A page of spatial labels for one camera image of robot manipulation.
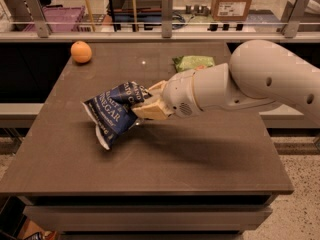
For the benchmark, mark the orange fruit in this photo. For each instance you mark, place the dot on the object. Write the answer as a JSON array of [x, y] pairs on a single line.
[[81, 52]]

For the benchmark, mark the yellow broom stick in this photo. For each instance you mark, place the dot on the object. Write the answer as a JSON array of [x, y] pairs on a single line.
[[87, 2]]

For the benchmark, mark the cardboard box with label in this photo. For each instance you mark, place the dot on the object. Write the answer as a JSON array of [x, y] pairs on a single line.
[[230, 10]]

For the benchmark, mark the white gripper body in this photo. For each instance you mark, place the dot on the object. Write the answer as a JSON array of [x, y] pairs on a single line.
[[178, 92]]

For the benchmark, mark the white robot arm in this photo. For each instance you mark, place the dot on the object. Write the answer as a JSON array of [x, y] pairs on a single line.
[[259, 76]]

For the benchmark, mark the green chip bag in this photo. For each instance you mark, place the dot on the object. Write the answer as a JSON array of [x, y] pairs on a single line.
[[192, 62]]

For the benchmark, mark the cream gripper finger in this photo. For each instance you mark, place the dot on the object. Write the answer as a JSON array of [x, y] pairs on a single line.
[[153, 108], [157, 88]]

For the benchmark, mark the purple plastic crate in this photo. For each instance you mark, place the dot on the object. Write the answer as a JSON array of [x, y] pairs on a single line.
[[64, 19]]

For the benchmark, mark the blue chip bag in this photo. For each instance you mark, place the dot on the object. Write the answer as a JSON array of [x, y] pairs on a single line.
[[111, 111]]

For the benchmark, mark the middle metal rail post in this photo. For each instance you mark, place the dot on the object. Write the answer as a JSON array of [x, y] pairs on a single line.
[[166, 18]]

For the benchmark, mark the left metal rail post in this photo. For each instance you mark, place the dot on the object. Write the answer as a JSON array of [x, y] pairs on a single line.
[[42, 28]]

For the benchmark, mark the metal rail post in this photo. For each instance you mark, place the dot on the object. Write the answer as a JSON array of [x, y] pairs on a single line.
[[42, 28], [166, 18], [300, 16]]

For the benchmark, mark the grey table drawer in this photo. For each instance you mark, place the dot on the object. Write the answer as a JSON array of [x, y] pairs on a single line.
[[139, 219]]

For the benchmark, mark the right metal rail post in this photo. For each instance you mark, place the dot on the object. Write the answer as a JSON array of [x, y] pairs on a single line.
[[300, 16]]

